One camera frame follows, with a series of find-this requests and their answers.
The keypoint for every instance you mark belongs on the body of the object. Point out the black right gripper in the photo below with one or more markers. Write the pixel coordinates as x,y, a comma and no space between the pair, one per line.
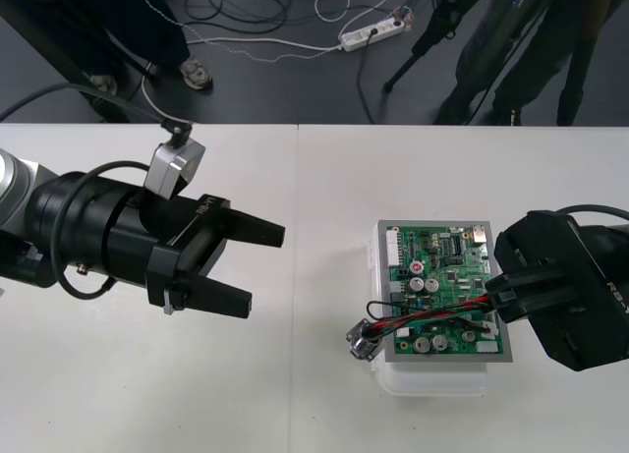
570,296

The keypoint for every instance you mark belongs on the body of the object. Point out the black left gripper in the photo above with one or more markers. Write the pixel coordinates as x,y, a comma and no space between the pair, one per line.
189,246

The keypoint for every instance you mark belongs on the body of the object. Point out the black slanted stand leg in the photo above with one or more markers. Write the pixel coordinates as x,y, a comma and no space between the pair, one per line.
98,104

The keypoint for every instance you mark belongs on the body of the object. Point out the white power strip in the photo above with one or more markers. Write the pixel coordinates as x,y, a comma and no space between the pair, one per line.
366,34

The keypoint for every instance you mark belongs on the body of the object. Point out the black tripod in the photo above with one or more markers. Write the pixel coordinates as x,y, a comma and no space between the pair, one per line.
417,50

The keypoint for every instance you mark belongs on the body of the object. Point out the green circuit board grey frame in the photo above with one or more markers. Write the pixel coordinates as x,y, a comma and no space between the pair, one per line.
442,261

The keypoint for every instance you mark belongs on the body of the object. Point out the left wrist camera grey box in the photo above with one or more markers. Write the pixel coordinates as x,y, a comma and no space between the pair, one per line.
169,173

